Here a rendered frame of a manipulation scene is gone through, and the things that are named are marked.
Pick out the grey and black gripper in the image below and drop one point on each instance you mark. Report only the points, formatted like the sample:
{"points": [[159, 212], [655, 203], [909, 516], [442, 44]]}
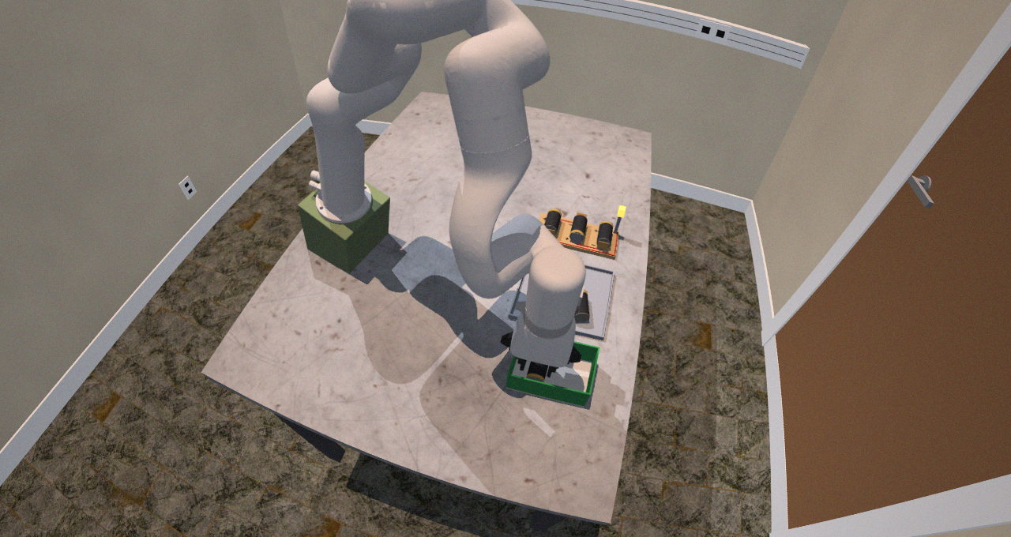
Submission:
{"points": [[556, 352]]}

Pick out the black and gold battery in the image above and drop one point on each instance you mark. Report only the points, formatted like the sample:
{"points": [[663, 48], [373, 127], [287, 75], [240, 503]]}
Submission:
{"points": [[553, 219], [537, 371], [605, 232], [582, 311], [579, 225]]}

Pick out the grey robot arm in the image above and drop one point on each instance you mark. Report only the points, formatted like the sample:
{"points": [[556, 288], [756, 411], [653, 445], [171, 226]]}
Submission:
{"points": [[485, 77]]}

